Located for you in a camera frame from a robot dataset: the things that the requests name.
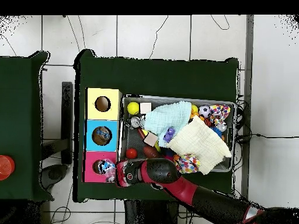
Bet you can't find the small clear plastic bottle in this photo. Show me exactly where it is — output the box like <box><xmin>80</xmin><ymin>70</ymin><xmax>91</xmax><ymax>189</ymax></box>
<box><xmin>98</xmin><ymin>159</ymin><xmax>117</xmax><ymax>183</ymax></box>

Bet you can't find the colourful polka-dot cloth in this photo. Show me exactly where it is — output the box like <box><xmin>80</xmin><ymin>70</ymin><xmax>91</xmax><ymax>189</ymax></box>
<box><xmin>177</xmin><ymin>153</ymin><xmax>202</xmax><ymax>175</ymax></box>

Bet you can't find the clear mesh bin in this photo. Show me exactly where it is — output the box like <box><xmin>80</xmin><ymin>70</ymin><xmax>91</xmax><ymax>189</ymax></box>
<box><xmin>119</xmin><ymin>94</ymin><xmax>237</xmax><ymax>173</ymax></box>

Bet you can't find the wooden box with three holes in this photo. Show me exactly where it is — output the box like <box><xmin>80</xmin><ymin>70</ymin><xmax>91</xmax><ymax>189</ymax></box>
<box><xmin>84</xmin><ymin>87</ymin><xmax>123</xmax><ymax>184</ymax></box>

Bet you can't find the red ball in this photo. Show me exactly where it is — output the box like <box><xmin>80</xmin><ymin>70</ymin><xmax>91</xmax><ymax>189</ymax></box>
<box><xmin>126</xmin><ymin>147</ymin><xmax>138</xmax><ymax>160</ymax></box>

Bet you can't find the brown toy football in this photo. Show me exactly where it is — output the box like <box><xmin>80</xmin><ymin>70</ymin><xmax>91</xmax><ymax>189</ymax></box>
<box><xmin>142</xmin><ymin>144</ymin><xmax>161</xmax><ymax>159</ymax></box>

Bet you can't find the large wooden cube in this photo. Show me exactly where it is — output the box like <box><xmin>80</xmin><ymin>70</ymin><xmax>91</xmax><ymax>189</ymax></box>
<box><xmin>143</xmin><ymin>132</ymin><xmax>159</xmax><ymax>147</ymax></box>

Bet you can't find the black soda can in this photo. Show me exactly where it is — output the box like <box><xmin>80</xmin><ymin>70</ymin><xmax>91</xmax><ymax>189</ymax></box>
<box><xmin>129</xmin><ymin>115</ymin><xmax>143</xmax><ymax>130</ymax></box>

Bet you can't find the yellow smiley ball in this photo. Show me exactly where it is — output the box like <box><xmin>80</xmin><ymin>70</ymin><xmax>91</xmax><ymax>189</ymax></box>
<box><xmin>127</xmin><ymin>101</ymin><xmax>141</xmax><ymax>116</ymax></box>

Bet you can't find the mint green muslin cloth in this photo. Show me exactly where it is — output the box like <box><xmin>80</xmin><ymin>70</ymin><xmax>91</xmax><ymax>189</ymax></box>
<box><xmin>143</xmin><ymin>100</ymin><xmax>193</xmax><ymax>148</ymax></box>

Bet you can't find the small wooden cube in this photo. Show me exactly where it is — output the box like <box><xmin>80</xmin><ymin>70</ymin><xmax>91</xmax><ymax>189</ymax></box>
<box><xmin>140</xmin><ymin>102</ymin><xmax>152</xmax><ymax>114</ymax></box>

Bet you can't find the black chair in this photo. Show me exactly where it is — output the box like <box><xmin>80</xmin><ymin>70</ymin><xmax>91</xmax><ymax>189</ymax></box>
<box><xmin>41</xmin><ymin>81</ymin><xmax>75</xmax><ymax>190</ymax></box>

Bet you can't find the pale yellow muslin cloth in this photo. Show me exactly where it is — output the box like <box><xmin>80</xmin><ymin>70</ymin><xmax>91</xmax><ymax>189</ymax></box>
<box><xmin>168</xmin><ymin>115</ymin><xmax>233</xmax><ymax>176</ymax></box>

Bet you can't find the black and white soccer ball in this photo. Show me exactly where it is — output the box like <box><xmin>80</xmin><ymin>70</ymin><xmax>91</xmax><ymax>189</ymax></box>
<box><xmin>198</xmin><ymin>104</ymin><xmax>212</xmax><ymax>118</ymax></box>

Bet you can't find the red plastic cup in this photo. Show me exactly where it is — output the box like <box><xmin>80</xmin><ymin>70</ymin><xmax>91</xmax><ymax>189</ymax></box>
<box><xmin>0</xmin><ymin>155</ymin><xmax>16</xmax><ymax>181</ymax></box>

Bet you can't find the green cloth side table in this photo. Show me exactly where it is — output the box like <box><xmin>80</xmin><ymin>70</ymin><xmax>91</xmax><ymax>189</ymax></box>
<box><xmin>0</xmin><ymin>51</ymin><xmax>51</xmax><ymax>201</ymax></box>

